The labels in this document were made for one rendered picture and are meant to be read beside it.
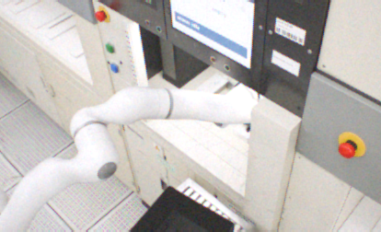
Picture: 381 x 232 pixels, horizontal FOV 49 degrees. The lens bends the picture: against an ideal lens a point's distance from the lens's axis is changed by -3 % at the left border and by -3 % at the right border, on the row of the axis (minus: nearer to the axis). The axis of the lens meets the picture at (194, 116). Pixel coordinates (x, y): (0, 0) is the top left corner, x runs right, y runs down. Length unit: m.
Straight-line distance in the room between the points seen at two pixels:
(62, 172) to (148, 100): 0.30
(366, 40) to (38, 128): 2.60
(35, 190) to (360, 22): 0.92
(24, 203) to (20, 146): 1.85
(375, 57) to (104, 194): 2.06
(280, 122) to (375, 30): 0.35
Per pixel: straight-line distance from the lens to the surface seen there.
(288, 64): 1.01
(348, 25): 0.88
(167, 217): 1.64
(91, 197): 2.68
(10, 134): 3.20
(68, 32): 2.41
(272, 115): 1.08
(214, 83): 1.88
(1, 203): 1.35
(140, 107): 1.13
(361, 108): 0.95
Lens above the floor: 2.19
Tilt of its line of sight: 48 degrees down
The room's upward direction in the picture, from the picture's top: 4 degrees counter-clockwise
